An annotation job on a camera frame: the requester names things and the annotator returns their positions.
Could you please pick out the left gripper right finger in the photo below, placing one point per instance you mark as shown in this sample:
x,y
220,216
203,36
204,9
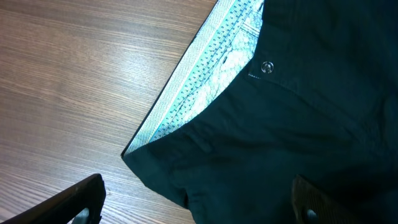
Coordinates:
x,y
329,199

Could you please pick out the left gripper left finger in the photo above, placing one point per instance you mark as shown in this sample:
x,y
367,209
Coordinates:
x,y
80,203

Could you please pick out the black shorts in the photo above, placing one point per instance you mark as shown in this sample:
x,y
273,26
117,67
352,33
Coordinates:
x,y
318,99

